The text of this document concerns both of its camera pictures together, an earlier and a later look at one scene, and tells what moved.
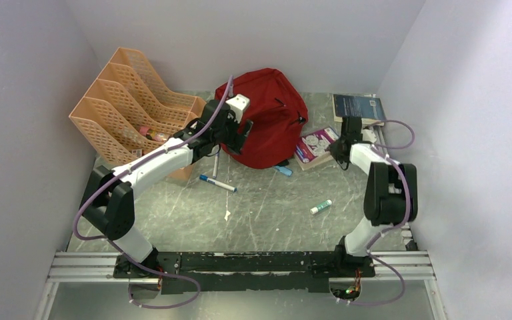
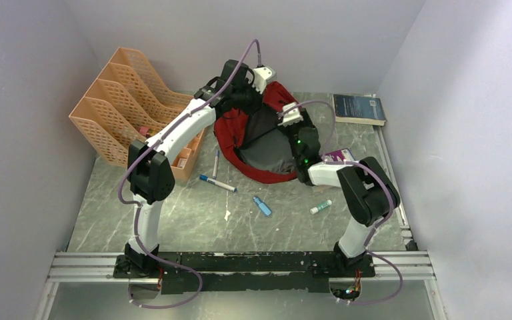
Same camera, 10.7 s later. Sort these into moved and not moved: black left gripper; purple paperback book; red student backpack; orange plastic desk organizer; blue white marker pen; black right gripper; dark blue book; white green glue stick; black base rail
Moved: purple paperback book; black right gripper; red student backpack; black left gripper
Not moved: orange plastic desk organizer; white green glue stick; blue white marker pen; black base rail; dark blue book
